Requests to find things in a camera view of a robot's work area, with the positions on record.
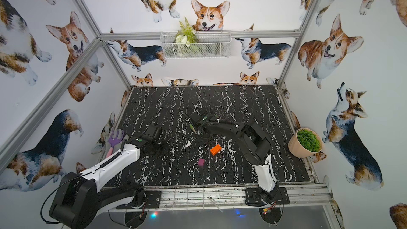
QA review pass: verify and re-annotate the orange block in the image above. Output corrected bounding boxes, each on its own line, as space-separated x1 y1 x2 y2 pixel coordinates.
210 144 222 156

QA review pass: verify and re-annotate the green block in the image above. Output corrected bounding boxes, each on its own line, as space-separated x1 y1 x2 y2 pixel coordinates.
189 124 197 134

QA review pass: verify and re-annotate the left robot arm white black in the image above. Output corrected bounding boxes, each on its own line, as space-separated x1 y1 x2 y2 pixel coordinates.
49 123 164 229

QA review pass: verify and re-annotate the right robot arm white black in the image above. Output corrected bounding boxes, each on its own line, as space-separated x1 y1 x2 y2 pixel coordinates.
186 112 279 207

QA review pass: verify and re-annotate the purple toy rake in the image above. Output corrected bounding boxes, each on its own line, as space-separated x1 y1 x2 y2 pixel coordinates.
106 129 125 158

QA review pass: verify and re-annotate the purple cube block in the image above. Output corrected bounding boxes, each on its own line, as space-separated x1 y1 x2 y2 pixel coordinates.
198 159 205 166

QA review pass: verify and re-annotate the artificial fern with flower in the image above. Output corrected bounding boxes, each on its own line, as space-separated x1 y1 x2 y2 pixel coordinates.
174 18 198 57

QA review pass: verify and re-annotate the pink pot green plant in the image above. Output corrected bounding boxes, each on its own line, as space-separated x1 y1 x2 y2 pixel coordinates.
288 128 324 158

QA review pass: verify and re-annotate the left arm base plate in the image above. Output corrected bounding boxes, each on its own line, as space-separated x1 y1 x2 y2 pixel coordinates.
116 190 162 210

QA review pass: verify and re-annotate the aluminium cage frame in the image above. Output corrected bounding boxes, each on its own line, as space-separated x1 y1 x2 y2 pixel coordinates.
0 0 407 229

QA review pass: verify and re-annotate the white wire basket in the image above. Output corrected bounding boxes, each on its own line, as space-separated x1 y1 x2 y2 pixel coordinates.
160 31 232 59

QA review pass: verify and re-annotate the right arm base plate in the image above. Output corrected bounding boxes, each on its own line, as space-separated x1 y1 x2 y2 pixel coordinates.
245 187 290 207

